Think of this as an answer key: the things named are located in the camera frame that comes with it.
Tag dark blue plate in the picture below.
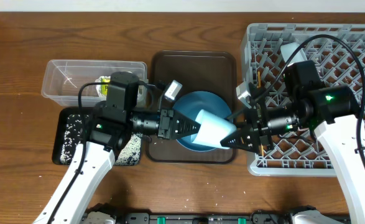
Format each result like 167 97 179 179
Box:
173 91 231 152

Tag light blue cup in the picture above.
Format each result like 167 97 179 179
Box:
191 110 237 149

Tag yellow green snack wrapper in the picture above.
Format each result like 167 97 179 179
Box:
95 76 110 98

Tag light blue bowl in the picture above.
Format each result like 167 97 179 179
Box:
280 42 307 66

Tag grey dishwasher rack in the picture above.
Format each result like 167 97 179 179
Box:
241 23 365 177

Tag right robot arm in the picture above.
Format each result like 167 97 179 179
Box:
238 60 365 223

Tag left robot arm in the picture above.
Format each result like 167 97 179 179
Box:
35 72 260 223

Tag black food waste tray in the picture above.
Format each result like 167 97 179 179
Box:
52 107 142 166

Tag brown serving tray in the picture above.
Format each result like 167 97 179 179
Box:
146 50 237 164

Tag clear plastic bin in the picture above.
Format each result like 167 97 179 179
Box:
41 60 148 107

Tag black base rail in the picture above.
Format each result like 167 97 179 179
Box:
79 212 351 224

